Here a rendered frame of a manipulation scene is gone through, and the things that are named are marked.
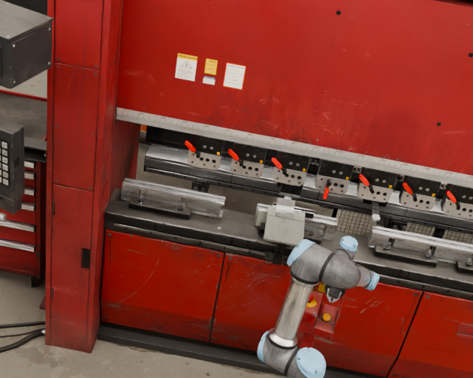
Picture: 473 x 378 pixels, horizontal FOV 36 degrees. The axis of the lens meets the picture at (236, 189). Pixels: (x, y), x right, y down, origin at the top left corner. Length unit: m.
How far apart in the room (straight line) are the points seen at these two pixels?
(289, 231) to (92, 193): 0.91
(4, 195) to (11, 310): 1.51
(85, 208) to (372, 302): 1.45
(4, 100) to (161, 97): 1.19
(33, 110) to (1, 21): 1.46
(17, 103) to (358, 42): 1.95
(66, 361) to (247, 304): 1.00
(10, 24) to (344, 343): 2.28
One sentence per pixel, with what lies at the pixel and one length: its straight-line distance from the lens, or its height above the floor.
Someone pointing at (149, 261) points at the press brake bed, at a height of 0.62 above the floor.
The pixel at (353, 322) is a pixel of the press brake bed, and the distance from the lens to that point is 3.79.
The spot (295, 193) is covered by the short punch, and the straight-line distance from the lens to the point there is 3.48.
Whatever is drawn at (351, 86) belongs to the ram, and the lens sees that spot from 3.17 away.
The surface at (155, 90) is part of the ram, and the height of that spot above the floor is 1.50.
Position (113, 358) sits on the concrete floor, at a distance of 4.04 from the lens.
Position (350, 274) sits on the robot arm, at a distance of 2.64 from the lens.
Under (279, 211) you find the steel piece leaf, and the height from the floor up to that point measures 1.00.
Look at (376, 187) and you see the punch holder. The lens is 3.42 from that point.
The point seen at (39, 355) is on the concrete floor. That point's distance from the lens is 4.06.
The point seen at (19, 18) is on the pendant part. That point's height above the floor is 1.95.
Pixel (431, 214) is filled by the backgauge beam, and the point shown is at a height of 0.96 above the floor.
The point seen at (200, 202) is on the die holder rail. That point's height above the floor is 0.94.
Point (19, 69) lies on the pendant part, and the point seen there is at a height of 1.82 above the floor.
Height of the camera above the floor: 3.00
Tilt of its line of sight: 34 degrees down
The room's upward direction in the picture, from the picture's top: 10 degrees clockwise
